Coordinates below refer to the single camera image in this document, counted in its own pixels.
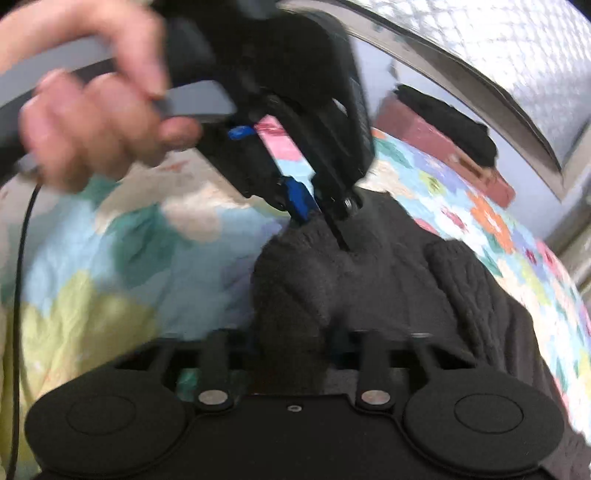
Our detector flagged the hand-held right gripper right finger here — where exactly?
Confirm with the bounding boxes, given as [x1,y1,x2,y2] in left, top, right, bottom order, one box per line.
[352,330,446,412]

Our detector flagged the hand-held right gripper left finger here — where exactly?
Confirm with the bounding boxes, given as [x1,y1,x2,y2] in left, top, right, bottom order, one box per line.
[115,329,237,412]

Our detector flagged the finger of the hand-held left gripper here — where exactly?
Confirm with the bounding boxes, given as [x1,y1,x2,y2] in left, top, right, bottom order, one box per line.
[316,182,366,254]
[276,174,320,228]

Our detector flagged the dark grey cable-knit sweater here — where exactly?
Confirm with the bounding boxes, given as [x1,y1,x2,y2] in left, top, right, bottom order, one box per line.
[249,187,575,480]

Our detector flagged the person's left hand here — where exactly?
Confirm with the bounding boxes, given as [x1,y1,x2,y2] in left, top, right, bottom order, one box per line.
[0,0,205,192]

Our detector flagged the pink suitcase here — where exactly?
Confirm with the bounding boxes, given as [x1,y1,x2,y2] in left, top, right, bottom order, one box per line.
[378,95,517,209]

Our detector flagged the floral bedsheet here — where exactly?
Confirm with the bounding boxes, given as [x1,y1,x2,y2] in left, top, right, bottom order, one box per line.
[0,113,591,480]

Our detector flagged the black folded cloth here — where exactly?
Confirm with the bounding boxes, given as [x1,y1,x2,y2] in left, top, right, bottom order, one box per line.
[396,84,498,168]

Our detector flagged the white quilted headboard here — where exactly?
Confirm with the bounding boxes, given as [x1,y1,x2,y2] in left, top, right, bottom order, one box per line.
[281,0,591,201]

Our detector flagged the black cable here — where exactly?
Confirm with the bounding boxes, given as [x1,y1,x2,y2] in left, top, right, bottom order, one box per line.
[10,182,44,480]

